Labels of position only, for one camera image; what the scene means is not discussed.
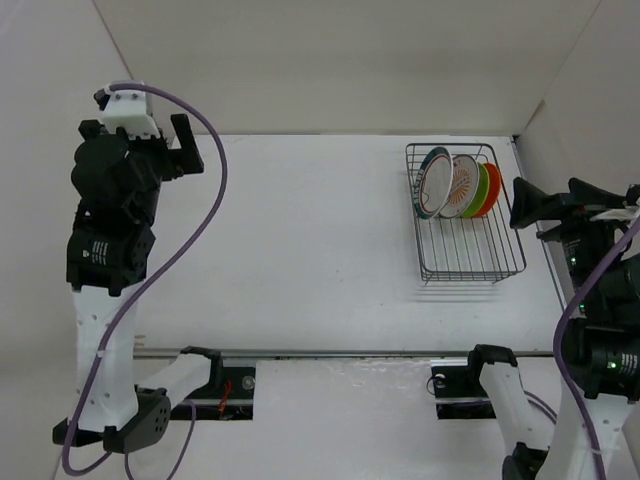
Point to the orange sunburst patterned plate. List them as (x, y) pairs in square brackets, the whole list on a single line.
[(464, 186)]

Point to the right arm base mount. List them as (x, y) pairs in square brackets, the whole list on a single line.
[(457, 395)]

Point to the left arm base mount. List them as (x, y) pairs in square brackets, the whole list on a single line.
[(233, 400)]

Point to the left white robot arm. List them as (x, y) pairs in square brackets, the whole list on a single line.
[(118, 176)]

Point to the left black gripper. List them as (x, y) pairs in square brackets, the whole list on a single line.
[(179, 161)]

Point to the lime green plate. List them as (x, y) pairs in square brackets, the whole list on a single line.
[(480, 195)]

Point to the green rimmed white plate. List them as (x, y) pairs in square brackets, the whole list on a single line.
[(433, 183)]

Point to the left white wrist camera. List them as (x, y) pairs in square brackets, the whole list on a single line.
[(129, 109)]

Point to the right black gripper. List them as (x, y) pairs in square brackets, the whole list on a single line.
[(532, 203)]

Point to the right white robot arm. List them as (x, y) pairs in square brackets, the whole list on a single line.
[(595, 343)]

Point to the black wire dish rack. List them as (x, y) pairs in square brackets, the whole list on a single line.
[(465, 249)]

